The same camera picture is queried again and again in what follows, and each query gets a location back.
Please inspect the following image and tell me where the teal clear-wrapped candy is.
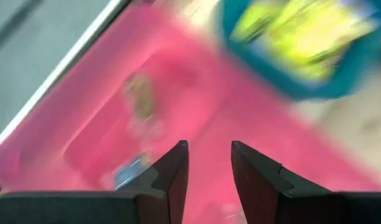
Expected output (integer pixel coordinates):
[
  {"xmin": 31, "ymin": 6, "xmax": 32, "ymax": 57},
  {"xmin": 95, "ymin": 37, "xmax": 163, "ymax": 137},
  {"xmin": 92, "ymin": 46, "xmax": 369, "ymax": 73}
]
[{"xmin": 114, "ymin": 152, "xmax": 151, "ymax": 187}]

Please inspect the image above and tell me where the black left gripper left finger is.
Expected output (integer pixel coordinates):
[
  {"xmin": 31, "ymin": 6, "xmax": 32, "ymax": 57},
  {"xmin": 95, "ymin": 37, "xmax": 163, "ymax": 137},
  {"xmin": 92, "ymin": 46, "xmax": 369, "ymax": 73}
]
[{"xmin": 0, "ymin": 140, "xmax": 190, "ymax": 224}]

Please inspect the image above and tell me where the pink plastic bin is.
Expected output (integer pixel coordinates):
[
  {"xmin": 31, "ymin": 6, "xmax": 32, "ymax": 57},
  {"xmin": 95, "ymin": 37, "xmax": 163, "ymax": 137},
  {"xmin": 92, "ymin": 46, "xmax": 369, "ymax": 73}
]
[{"xmin": 0, "ymin": 1, "xmax": 381, "ymax": 224}]

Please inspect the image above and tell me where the blue plastic bin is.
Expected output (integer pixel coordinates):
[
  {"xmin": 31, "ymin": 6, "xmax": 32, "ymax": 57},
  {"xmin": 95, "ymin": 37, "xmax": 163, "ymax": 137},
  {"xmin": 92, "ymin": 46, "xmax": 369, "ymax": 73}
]
[{"xmin": 220, "ymin": 0, "xmax": 381, "ymax": 101}]

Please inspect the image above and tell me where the yellow sour candy pack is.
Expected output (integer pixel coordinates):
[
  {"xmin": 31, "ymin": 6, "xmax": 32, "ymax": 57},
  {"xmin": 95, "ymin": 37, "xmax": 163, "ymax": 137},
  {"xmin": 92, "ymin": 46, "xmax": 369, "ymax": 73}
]
[
  {"xmin": 230, "ymin": 1, "xmax": 281, "ymax": 44},
  {"xmin": 265, "ymin": 0, "xmax": 378, "ymax": 83}
]

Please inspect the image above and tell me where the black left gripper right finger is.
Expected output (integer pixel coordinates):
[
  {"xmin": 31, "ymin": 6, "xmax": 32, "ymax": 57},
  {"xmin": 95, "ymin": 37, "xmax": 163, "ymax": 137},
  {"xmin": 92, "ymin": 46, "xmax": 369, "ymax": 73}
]
[{"xmin": 231, "ymin": 140, "xmax": 381, "ymax": 224}]

